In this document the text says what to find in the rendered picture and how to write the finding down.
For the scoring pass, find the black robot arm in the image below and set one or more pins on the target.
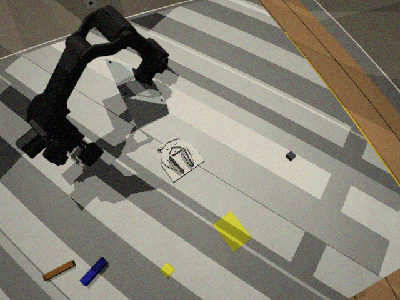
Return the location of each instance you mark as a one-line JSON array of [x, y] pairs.
[[47, 112]]

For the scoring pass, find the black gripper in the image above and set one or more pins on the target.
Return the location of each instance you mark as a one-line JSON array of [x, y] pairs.
[[90, 152]]

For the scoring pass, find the yellow rectangular plate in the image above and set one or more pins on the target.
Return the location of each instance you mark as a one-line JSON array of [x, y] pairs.
[[231, 230]]

